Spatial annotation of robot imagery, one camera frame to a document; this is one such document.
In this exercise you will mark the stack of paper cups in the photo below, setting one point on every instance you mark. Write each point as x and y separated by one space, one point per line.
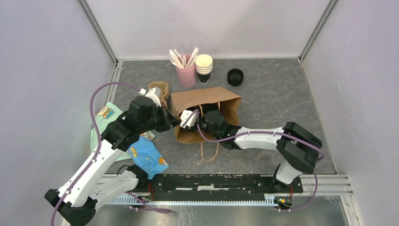
204 67

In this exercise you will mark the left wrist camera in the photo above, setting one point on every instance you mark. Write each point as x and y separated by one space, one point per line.
153 94

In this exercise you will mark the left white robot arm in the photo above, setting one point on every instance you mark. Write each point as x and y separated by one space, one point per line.
78 200

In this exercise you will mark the wooden stirrers in wrappers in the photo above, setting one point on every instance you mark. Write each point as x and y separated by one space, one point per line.
182 61

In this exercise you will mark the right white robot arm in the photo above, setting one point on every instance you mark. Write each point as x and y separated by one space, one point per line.
300 149

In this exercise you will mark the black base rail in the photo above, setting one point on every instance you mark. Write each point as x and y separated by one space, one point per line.
214 187

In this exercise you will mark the blue patterned cloth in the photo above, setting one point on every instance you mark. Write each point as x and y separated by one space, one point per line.
147 157

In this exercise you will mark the green patterned cloth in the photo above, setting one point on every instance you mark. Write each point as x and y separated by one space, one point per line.
109 113

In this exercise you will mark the pink metal utensil cup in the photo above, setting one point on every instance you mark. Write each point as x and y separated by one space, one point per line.
187 76

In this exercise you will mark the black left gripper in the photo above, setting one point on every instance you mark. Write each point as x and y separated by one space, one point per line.
171 122

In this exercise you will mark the stack of black lids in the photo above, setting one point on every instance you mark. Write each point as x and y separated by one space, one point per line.
235 77

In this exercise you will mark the brown paper takeout bag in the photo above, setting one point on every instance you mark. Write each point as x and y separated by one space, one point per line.
205 100

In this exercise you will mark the brown cardboard cup carriers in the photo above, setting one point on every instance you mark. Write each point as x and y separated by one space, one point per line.
165 92

